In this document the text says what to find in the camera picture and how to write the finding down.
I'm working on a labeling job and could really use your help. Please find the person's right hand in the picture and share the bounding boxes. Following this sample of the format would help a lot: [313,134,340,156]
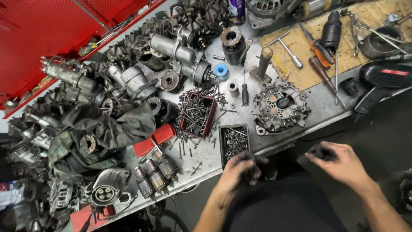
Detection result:
[304,141,375,191]

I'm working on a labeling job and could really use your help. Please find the person's left hand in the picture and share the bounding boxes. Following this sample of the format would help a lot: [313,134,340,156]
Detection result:
[216,151,270,202]

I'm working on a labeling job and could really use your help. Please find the black tray of screws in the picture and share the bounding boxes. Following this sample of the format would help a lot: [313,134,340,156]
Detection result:
[218,123,251,170]

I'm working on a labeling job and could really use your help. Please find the person's black clothing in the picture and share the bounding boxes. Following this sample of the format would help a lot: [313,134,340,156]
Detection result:
[222,155,348,232]

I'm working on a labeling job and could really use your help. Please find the alternator rear housing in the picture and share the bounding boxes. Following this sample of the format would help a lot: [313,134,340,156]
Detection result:
[250,80,313,136]

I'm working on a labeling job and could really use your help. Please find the small black socket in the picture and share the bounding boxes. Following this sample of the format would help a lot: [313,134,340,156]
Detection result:
[339,77,359,96]

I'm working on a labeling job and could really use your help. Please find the red tray of bolts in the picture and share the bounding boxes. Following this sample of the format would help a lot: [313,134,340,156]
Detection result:
[174,84,228,141]

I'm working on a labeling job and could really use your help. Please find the silver metal sleeve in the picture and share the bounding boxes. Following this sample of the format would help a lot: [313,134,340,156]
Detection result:
[227,81,241,98]

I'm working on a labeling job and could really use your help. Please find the small steel armature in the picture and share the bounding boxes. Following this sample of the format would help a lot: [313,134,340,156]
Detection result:
[134,166,158,203]
[152,148,180,183]
[144,158,170,196]

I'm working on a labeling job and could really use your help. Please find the black power drill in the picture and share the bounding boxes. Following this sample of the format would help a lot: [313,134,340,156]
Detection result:
[353,61,412,115]

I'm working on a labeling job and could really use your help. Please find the dark round part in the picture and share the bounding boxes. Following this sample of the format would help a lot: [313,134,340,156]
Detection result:
[398,169,412,215]

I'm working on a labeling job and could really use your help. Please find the red plastic box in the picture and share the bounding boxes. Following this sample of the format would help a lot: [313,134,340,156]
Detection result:
[133,123,177,158]

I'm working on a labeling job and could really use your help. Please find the blue spool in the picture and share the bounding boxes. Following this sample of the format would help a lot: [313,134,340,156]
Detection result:
[214,63,230,81]

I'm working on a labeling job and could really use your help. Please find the brown cardboard sheet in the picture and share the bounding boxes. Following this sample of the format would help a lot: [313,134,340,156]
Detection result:
[259,0,412,92]

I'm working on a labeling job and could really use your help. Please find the dark cylindrical motor housing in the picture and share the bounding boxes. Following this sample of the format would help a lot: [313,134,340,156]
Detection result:
[220,26,247,66]

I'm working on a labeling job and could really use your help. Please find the black round metal housing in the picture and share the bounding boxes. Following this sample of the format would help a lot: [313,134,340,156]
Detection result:
[359,26,405,60]

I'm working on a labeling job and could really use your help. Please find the silver spanner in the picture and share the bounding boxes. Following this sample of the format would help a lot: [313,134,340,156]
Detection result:
[340,9,360,57]

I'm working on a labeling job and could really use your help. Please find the silver starter motor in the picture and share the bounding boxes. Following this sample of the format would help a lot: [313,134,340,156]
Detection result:
[150,32,217,86]

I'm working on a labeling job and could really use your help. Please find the long metal rods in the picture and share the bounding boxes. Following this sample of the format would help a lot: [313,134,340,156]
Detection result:
[357,21,407,55]

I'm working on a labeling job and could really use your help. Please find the copper wound armature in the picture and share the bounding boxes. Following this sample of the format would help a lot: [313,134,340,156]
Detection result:
[294,0,348,20]

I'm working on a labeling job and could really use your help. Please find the grey alternator end cover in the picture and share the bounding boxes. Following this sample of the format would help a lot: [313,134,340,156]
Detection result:
[90,167,132,207]

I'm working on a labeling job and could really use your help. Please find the silver alternator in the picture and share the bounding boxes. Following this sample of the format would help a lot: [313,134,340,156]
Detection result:
[245,0,302,30]

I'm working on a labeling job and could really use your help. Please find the dark dirty cloth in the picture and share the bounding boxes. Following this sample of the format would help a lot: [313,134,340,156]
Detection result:
[48,101,157,181]

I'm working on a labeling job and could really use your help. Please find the purple spray can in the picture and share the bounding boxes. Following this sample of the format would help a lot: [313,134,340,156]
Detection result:
[228,0,246,26]

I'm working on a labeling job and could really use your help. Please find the heap of greasy motor parts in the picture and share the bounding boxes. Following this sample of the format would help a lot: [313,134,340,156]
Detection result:
[0,0,232,232]

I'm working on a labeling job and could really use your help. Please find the brown handled screwdriver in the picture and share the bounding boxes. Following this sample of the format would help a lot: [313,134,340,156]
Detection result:
[308,56,347,109]

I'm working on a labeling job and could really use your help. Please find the small black handled screwdriver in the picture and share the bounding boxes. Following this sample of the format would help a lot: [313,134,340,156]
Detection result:
[241,69,250,106]

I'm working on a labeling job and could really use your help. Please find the orange handled screwdriver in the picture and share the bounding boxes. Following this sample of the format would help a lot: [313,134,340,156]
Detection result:
[298,23,336,69]

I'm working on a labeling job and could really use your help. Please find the metal post on base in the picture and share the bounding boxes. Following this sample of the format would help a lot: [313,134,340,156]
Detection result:
[249,47,274,84]

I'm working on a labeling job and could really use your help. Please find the silver T-handle socket wrench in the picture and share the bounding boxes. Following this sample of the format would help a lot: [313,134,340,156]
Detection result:
[268,31,304,69]

